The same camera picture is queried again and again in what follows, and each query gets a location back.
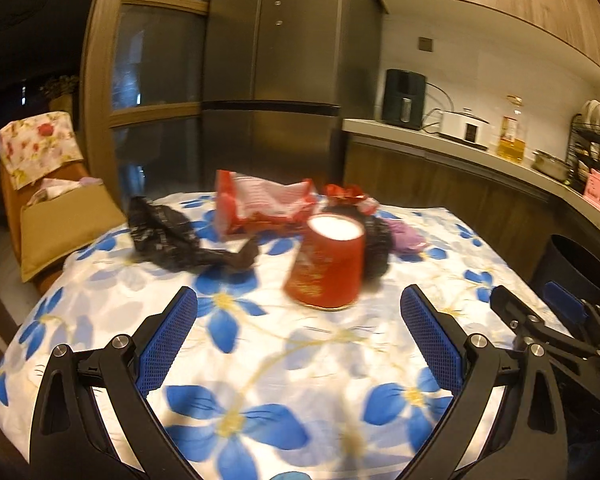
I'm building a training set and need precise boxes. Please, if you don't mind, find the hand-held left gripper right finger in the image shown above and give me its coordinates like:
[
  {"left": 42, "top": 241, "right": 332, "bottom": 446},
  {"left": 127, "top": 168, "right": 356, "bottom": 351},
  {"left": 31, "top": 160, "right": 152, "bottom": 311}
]
[{"left": 397, "top": 284, "right": 568, "bottom": 480}]

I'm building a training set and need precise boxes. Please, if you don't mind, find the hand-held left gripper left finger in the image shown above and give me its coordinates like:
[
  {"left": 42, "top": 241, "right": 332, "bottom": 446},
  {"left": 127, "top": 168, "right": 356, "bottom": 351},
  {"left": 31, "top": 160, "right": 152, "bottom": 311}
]
[{"left": 30, "top": 285, "right": 201, "bottom": 480}]

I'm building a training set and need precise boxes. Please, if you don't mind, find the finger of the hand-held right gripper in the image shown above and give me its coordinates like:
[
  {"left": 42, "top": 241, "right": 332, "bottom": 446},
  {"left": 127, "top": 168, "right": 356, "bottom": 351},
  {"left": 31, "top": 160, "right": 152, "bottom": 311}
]
[
  {"left": 544, "top": 281, "right": 600, "bottom": 333},
  {"left": 490, "top": 285, "right": 600, "bottom": 361}
]

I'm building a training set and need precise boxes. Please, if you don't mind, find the black trash bin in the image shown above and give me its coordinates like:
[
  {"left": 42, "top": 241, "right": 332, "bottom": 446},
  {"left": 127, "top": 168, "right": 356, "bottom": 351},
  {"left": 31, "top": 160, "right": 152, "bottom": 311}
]
[{"left": 530, "top": 234, "right": 600, "bottom": 311}]

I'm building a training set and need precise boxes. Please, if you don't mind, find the round black plastic bag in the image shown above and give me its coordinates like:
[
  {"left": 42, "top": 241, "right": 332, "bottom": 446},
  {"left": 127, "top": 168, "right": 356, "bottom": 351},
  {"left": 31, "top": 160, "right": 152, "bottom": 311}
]
[{"left": 362, "top": 212, "right": 396, "bottom": 281}]

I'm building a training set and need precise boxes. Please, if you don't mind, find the purple plastic bag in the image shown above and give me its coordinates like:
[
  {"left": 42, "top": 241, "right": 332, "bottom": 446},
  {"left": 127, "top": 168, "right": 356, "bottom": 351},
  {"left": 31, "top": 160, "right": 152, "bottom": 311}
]
[{"left": 382, "top": 217, "right": 428, "bottom": 255}]

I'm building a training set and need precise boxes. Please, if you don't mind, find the long black plastic bag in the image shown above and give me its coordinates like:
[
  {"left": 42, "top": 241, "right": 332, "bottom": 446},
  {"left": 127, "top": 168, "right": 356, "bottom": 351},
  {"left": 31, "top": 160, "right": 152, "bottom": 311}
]
[{"left": 127, "top": 196, "right": 258, "bottom": 273}]

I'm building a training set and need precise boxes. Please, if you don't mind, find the red paper cup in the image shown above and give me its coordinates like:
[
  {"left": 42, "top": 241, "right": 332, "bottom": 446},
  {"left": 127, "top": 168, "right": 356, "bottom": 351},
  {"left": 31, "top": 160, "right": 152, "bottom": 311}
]
[{"left": 283, "top": 213, "right": 367, "bottom": 309}]

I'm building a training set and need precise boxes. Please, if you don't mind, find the red snack packet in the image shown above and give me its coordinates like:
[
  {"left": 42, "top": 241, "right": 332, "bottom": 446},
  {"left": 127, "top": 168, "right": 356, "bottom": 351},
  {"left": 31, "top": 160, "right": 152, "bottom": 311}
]
[{"left": 215, "top": 169, "right": 318, "bottom": 238}]

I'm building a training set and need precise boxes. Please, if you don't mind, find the red shiny wrapper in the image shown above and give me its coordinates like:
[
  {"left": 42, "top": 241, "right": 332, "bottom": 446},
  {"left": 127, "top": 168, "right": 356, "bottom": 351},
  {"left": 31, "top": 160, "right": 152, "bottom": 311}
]
[{"left": 325, "top": 183, "right": 378, "bottom": 213}]

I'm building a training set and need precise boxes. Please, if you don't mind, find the pink utensil holder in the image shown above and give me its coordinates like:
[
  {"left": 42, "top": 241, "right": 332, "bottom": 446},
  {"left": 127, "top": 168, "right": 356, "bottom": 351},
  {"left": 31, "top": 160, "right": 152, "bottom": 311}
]
[{"left": 583, "top": 169, "right": 600, "bottom": 213}]

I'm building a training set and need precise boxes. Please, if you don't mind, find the blue floral tablecloth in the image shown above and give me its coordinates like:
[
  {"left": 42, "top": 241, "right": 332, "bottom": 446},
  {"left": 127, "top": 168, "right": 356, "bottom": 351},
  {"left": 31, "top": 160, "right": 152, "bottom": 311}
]
[{"left": 0, "top": 190, "right": 576, "bottom": 480}]

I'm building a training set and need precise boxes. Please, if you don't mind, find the steel pot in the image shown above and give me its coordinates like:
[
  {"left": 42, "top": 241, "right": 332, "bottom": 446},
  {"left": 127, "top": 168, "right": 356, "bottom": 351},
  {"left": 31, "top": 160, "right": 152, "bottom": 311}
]
[{"left": 531, "top": 150, "right": 573, "bottom": 182}]

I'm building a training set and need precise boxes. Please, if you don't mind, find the black dish rack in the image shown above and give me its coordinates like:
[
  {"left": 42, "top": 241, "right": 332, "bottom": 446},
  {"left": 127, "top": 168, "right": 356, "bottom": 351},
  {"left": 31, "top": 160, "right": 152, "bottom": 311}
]
[{"left": 570, "top": 112, "right": 600, "bottom": 196}]

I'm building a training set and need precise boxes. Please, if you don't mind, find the kitchen counter with wooden cabinets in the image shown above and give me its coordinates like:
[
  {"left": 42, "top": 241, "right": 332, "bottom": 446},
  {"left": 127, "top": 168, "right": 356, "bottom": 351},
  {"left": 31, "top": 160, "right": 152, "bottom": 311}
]
[{"left": 342, "top": 117, "right": 600, "bottom": 301}]

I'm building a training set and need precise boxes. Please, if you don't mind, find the tan seat cushion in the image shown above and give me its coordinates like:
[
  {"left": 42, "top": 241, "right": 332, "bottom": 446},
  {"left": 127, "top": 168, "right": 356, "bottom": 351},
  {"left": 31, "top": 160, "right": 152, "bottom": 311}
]
[{"left": 20, "top": 182, "right": 128, "bottom": 283}]

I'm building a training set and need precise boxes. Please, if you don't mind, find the cooking oil bottle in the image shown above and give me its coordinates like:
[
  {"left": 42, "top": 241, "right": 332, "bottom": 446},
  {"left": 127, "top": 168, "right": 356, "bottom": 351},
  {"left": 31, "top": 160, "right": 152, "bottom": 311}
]
[{"left": 497, "top": 94, "right": 527, "bottom": 163}]

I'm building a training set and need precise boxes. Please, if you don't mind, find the white slow cooker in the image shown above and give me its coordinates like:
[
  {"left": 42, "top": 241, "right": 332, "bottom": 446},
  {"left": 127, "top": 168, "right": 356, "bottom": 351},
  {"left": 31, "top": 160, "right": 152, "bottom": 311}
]
[{"left": 437, "top": 107, "right": 492, "bottom": 148}]

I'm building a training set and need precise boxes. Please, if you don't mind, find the row of plates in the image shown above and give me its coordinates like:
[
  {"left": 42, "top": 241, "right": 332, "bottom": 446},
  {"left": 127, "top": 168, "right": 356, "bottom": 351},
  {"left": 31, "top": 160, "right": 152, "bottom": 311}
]
[{"left": 580, "top": 100, "right": 600, "bottom": 133}]

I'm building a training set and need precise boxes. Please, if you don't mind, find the pink cloth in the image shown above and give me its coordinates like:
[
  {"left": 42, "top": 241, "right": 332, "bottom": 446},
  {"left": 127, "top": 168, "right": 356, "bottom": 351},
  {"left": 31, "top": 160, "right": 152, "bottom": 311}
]
[{"left": 27, "top": 176, "right": 103, "bottom": 206}]

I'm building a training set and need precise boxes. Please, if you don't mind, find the brown chair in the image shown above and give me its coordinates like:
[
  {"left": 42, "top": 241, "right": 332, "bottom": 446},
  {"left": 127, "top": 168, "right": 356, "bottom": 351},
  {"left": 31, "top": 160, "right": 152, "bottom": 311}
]
[{"left": 0, "top": 111, "right": 128, "bottom": 286}]

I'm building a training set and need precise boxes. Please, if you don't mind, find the floral chair cover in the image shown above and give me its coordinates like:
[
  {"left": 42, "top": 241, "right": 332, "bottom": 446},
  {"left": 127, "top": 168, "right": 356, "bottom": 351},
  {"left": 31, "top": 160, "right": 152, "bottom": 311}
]
[{"left": 0, "top": 111, "right": 86, "bottom": 191}]

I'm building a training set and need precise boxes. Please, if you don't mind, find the black air fryer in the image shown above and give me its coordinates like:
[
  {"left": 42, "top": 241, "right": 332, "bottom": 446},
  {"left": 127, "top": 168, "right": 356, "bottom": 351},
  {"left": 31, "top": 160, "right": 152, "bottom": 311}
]
[{"left": 382, "top": 68, "right": 427, "bottom": 131}]

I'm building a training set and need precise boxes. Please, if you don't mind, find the wooden glass-door cabinet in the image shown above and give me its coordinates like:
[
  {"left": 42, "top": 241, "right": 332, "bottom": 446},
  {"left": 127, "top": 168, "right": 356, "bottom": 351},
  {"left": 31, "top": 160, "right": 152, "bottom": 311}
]
[{"left": 82, "top": 0, "right": 216, "bottom": 201}]

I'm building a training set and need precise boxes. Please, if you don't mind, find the dried flower bunch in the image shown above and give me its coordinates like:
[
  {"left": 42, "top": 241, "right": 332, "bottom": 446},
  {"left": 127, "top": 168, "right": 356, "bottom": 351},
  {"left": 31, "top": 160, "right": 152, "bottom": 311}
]
[{"left": 40, "top": 75, "right": 79, "bottom": 101}]

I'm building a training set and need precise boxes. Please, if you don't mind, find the steel refrigerator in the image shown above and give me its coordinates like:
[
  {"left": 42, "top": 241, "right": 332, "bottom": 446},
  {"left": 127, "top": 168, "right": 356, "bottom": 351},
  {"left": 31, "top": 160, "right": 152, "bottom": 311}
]
[{"left": 202, "top": 0, "right": 383, "bottom": 201}]

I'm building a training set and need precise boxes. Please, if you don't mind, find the black power cable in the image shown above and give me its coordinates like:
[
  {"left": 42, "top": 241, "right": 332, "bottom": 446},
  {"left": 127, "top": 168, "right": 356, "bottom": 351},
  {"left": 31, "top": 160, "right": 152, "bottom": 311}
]
[{"left": 422, "top": 82, "right": 453, "bottom": 133}]

